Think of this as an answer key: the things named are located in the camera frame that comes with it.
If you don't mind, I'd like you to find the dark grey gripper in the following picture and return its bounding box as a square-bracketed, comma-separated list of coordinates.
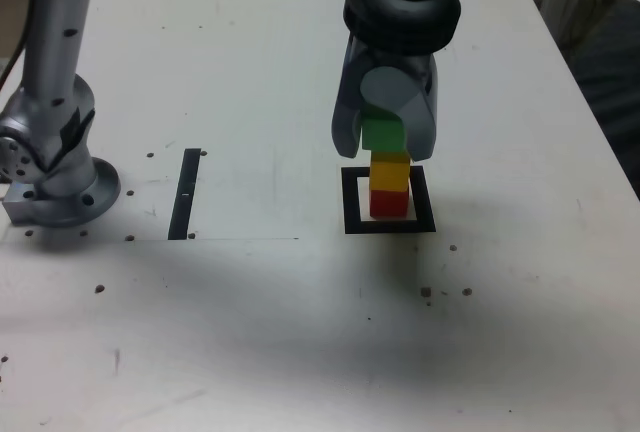
[330, 35, 441, 162]

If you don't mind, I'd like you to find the green cube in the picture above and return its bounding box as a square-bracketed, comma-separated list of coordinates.
[360, 106, 405, 152]

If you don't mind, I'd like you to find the yellow cube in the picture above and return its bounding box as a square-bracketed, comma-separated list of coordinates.
[369, 150, 411, 192]

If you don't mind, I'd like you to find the red cube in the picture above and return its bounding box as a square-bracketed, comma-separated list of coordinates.
[369, 189, 409, 218]

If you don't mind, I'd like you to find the black tape square outline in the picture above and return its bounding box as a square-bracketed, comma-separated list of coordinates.
[340, 165, 437, 236]

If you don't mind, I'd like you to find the black tape strip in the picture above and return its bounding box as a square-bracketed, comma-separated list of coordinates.
[167, 148, 202, 242]

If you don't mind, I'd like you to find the person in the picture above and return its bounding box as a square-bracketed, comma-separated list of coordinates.
[572, 0, 640, 153]

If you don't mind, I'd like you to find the white metal frame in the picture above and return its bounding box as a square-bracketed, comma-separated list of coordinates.
[542, 0, 626, 48]

